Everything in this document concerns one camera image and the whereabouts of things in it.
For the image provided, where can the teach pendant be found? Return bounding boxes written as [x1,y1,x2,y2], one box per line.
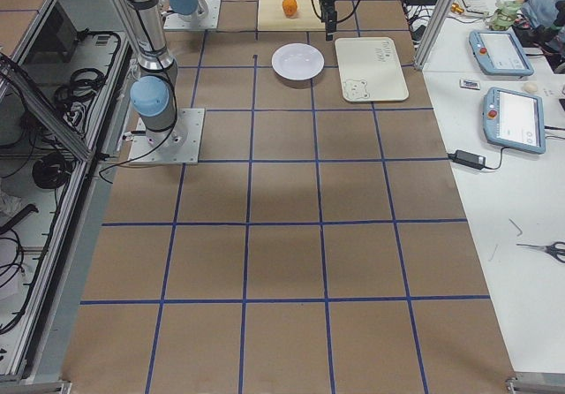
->
[482,87,546,155]
[468,30,534,77]

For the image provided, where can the small printed card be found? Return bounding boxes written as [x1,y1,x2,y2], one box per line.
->
[459,79,481,90]

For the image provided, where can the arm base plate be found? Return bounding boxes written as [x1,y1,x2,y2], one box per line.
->
[163,0,221,32]
[128,108,205,166]

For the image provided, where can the wooden cutting board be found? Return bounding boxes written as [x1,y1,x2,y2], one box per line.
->
[257,0,325,32]

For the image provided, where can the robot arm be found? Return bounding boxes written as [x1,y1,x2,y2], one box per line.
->
[124,0,339,163]
[169,0,208,21]

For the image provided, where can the orange fruit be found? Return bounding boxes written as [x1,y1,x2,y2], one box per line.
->
[282,0,298,18]

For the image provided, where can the white round plate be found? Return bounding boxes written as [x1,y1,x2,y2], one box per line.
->
[271,43,325,81]

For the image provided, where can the far teach pendant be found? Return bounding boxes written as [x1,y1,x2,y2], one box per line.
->
[468,30,534,77]

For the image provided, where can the cream bear tray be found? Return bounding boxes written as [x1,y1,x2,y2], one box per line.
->
[335,37,409,102]

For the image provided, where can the black power adapter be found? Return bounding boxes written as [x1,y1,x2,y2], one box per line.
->
[448,149,486,170]

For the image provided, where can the black scissors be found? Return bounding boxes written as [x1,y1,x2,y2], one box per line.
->
[517,241,565,263]

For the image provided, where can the aluminium frame post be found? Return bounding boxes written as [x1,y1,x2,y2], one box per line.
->
[414,0,455,71]

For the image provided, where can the near teach pendant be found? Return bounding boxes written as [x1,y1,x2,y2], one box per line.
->
[482,87,546,155]

